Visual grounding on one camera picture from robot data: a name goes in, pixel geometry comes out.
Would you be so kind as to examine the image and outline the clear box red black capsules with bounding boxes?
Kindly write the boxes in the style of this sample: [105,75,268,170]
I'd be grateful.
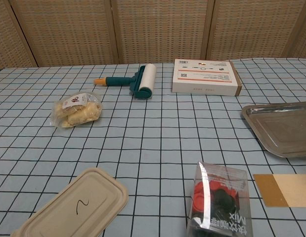
[186,161,254,237]

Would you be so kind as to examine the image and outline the teal lint roller orange tip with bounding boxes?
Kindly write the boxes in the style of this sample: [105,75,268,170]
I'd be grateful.
[93,63,157,100]

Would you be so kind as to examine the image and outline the tan and brown paper card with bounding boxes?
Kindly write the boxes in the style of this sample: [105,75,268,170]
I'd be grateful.
[253,174,306,208]

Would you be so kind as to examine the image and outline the white cardboard product box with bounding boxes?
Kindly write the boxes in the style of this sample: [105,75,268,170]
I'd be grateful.
[171,58,242,97]

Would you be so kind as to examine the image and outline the woven rattan screen panel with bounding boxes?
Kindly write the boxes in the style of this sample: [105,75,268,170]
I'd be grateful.
[282,14,306,59]
[9,0,121,67]
[110,0,215,64]
[207,0,306,61]
[0,0,40,71]

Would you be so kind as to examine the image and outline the stainless steel tray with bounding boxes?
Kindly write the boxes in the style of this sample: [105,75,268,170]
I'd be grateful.
[241,101,306,158]

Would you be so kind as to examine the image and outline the bagged pastry snack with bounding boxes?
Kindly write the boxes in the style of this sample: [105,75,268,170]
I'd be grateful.
[50,91,103,128]

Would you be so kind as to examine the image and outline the blue checked tablecloth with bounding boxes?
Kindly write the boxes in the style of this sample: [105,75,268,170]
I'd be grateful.
[0,57,306,237]

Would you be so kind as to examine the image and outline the beige pulp lid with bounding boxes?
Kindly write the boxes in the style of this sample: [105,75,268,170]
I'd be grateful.
[9,167,129,237]

